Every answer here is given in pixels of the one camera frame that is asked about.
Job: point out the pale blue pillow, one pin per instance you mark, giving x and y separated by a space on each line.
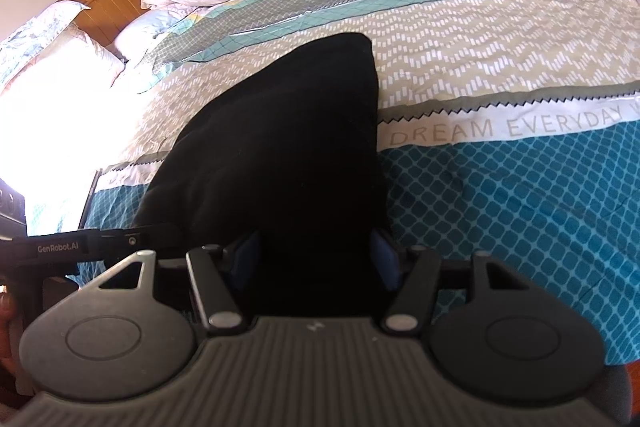
142 34

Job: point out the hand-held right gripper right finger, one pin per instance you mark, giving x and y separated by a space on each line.
384 257

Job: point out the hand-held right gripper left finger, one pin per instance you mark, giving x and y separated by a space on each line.
246 259

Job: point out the teal patterned bed cover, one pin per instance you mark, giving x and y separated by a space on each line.
500 107

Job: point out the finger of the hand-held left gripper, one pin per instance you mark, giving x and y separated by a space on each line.
132 241

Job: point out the white pillow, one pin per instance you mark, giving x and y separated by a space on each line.
65 67

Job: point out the black pants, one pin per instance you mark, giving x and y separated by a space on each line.
280 147

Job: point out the blue floral pillow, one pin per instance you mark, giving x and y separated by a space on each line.
35 29

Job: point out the person's left hand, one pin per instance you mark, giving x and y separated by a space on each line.
6 332

